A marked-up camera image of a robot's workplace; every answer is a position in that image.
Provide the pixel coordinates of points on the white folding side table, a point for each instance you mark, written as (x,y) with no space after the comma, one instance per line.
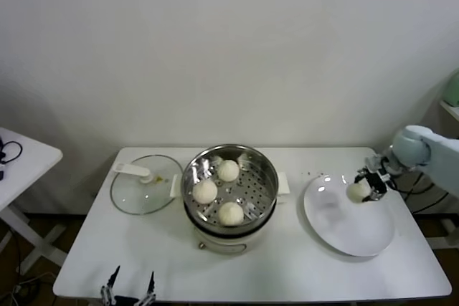
(32,162)

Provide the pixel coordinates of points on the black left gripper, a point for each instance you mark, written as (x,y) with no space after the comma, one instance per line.
(123,301)

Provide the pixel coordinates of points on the white shelf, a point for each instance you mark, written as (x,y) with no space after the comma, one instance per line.
(450,109)

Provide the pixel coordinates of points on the white steamed baozi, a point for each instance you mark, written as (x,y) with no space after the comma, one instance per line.
(231,213)
(205,191)
(228,170)
(358,192)

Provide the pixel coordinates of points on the pale green appliance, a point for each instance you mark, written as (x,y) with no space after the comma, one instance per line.
(453,91)

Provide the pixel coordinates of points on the white round plate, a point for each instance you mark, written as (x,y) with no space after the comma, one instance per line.
(344,227)

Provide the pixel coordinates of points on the stainless steel steamer basket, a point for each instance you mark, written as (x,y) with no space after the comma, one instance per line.
(258,184)

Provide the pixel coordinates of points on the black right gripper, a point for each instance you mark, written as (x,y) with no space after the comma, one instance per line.
(376,177)

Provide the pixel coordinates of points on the cream electric cooker base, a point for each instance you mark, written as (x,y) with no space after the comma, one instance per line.
(258,238)

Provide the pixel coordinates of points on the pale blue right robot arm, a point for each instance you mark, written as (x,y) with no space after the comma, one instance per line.
(412,144)

